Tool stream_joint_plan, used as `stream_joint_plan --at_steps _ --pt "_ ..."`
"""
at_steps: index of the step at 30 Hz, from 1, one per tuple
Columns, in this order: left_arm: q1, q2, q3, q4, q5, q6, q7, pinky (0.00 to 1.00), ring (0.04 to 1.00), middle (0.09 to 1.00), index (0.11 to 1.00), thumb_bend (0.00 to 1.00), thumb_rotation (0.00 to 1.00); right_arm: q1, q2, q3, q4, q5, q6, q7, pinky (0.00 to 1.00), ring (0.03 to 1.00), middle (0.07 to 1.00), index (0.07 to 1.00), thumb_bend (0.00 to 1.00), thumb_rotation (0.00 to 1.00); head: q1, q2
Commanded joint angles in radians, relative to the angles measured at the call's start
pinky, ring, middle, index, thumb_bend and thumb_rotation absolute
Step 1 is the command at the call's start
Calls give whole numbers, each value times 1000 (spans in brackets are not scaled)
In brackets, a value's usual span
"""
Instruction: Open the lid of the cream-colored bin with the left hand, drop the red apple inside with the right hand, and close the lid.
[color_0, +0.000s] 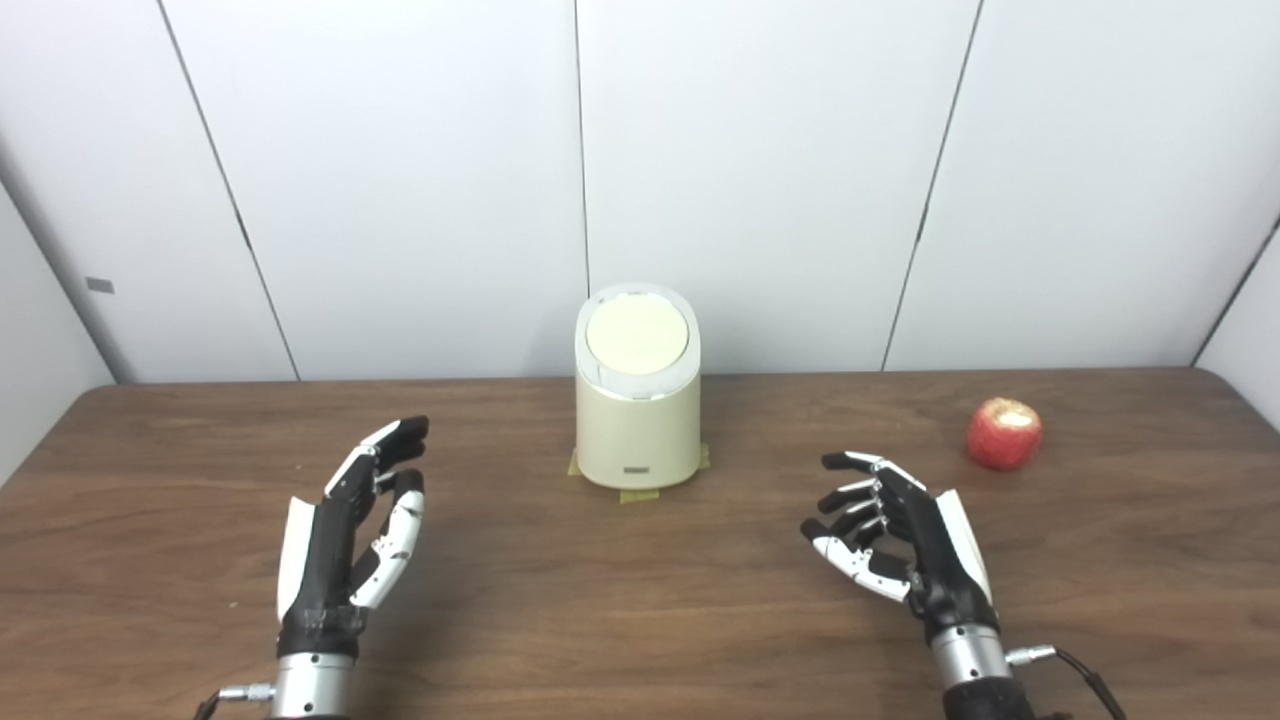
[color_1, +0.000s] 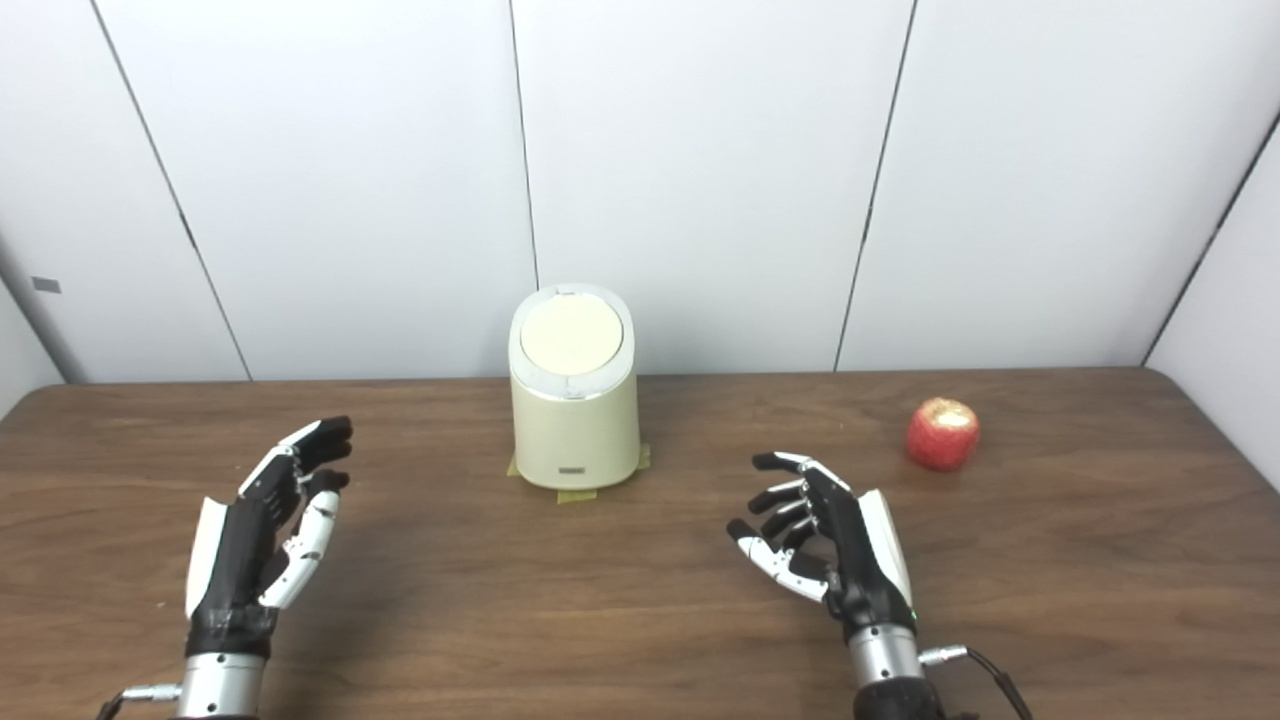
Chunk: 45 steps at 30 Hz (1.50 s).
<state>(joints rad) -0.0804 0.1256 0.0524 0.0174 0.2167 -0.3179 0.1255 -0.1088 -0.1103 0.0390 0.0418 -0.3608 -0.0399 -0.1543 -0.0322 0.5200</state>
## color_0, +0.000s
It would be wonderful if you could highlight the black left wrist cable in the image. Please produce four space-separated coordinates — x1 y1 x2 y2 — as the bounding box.
195 682 277 720

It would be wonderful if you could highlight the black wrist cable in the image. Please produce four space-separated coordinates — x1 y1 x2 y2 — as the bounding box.
1005 645 1128 720
195 682 277 720

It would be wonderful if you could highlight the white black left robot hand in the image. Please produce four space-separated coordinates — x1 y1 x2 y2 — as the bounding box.
276 416 430 661

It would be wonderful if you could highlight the red apple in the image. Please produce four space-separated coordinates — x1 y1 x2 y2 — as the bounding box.
966 397 1044 472

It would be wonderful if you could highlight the cream round bin lid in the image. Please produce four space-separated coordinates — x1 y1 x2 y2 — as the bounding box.
585 297 690 377

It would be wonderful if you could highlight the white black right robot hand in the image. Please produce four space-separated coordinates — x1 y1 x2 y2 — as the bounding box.
800 451 1002 646

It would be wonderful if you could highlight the cream-colored cylindrical bin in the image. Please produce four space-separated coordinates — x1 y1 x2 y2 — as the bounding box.
574 283 703 491

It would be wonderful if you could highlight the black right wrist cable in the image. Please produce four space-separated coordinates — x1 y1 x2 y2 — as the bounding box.
1005 645 1128 720

